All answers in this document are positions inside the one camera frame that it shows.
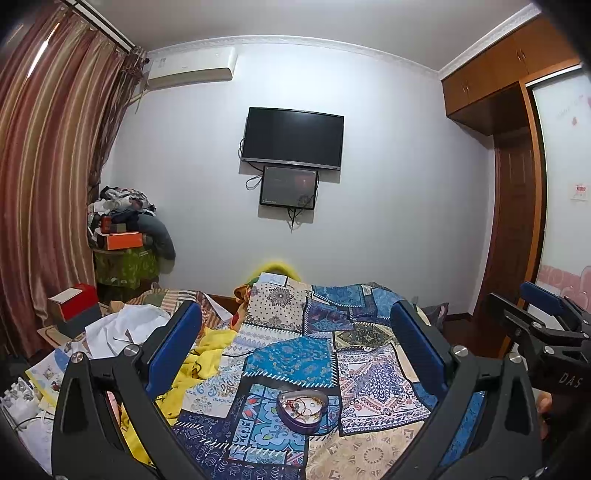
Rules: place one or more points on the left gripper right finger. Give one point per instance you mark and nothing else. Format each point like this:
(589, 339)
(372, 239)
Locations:
(484, 424)

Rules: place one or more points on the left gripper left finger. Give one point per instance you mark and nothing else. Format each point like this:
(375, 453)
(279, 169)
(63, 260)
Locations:
(86, 441)

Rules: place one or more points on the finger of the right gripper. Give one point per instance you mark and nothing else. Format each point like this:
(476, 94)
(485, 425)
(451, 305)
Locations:
(518, 323)
(544, 300)

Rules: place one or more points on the heart-shaped jewelry box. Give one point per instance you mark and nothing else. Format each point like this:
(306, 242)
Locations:
(302, 410)

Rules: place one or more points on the right hand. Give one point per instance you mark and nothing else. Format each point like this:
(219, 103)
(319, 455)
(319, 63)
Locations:
(544, 407)

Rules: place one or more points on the brown wooden door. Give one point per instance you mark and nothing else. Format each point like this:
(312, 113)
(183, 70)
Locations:
(518, 214)

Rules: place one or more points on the white cloth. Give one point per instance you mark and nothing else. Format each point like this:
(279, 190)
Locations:
(133, 324)

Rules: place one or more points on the red and white box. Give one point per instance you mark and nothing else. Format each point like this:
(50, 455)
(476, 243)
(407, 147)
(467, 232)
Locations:
(71, 302)

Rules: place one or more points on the yellow cloth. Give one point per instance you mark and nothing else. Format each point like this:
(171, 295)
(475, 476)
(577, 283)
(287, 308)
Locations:
(205, 378)

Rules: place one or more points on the striped brown cloth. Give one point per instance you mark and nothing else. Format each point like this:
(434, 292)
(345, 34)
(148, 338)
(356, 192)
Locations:
(216, 311)

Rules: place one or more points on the green patterned cloth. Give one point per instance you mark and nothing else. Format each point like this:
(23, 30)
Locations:
(125, 268)

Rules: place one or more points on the patchwork patterned bedspread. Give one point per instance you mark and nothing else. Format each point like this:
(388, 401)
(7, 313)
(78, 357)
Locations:
(334, 339)

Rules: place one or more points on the orange box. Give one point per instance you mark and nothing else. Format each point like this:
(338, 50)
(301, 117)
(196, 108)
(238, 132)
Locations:
(119, 241)

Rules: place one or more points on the white wardrobe sliding door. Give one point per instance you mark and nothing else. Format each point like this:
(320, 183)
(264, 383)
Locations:
(562, 105)

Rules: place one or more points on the pile of clothes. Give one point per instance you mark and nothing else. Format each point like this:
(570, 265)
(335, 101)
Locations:
(124, 210)

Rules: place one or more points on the wooden upper cabinet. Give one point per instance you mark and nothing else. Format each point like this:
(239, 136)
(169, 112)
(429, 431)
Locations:
(484, 94)

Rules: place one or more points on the striped red curtain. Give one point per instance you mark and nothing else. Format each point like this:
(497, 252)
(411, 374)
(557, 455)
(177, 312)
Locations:
(65, 87)

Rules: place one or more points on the white air conditioner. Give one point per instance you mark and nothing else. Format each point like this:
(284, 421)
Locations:
(171, 68)

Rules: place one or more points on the small dark wall monitor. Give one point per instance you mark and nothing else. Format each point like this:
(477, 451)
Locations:
(288, 187)

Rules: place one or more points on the black wall television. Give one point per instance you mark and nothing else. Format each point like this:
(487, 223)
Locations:
(293, 137)

